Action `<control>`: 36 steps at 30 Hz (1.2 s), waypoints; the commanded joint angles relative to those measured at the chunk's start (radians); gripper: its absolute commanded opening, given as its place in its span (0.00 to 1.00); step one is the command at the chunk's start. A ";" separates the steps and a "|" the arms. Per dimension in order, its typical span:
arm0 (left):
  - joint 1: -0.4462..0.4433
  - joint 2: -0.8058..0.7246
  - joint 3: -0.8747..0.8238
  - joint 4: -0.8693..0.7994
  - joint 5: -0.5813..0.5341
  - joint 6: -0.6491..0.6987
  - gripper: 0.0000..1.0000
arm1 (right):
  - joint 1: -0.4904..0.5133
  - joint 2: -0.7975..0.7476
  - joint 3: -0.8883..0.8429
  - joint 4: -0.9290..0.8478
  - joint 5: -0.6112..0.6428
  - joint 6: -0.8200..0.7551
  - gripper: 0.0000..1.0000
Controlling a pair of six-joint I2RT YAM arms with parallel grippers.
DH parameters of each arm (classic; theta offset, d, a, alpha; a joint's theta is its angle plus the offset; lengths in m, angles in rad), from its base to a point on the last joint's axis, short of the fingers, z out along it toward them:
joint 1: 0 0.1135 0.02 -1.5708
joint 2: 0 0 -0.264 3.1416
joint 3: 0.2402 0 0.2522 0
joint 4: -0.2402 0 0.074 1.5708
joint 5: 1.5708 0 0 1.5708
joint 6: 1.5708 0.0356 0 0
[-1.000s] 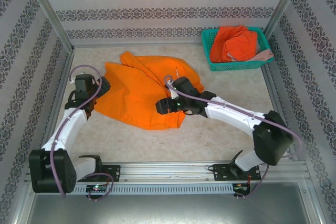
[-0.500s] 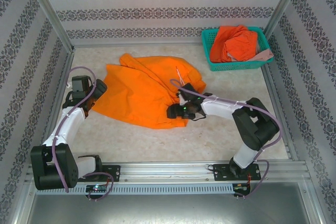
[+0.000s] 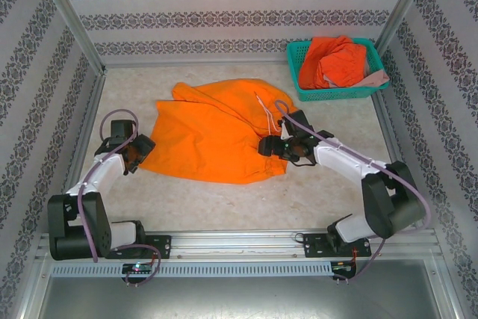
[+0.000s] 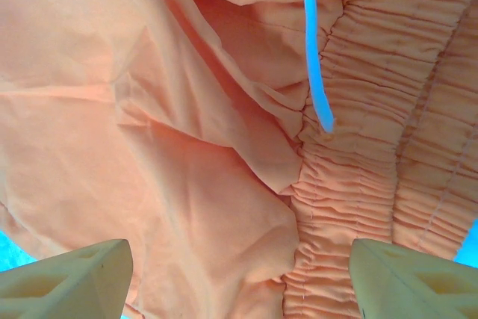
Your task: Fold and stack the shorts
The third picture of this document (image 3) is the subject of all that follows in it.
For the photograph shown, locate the light orange shorts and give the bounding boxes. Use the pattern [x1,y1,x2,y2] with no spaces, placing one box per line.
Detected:
[140,78,299,185]

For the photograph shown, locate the red-orange shorts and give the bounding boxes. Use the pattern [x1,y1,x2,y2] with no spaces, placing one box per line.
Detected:
[297,35,370,91]

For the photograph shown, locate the pink shorts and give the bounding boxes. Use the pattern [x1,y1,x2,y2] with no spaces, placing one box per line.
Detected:
[323,66,391,90]

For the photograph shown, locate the black base plate left arm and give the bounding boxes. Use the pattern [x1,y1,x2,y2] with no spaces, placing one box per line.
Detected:
[141,235,173,260]

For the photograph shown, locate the black base plate right arm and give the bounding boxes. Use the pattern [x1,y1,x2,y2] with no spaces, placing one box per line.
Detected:
[302,232,373,258]

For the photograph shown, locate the teal plastic basket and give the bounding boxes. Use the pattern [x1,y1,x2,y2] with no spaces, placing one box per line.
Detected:
[286,37,391,102]

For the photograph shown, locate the small circuit board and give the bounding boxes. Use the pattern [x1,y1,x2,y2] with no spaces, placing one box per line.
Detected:
[332,261,358,275]
[122,262,154,275]

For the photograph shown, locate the grey metal sheet panel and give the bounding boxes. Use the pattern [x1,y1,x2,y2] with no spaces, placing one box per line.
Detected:
[37,276,455,319]

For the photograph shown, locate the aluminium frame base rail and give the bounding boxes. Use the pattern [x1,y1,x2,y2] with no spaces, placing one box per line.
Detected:
[63,70,108,200]
[104,59,292,69]
[373,90,426,230]

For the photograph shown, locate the thin black cable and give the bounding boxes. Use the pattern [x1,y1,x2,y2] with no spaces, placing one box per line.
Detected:
[291,154,319,168]

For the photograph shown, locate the aluminium mounting rail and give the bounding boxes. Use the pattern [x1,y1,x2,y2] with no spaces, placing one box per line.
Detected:
[37,231,438,260]

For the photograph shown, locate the aluminium frame post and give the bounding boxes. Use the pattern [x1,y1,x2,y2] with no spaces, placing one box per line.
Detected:
[373,0,438,53]
[31,0,108,75]

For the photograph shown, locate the slotted grey cable duct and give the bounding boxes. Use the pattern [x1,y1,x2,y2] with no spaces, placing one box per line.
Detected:
[50,261,333,277]

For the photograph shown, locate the aluminium frame strut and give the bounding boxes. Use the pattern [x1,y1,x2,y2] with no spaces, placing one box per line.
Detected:
[10,255,52,319]
[425,229,466,319]

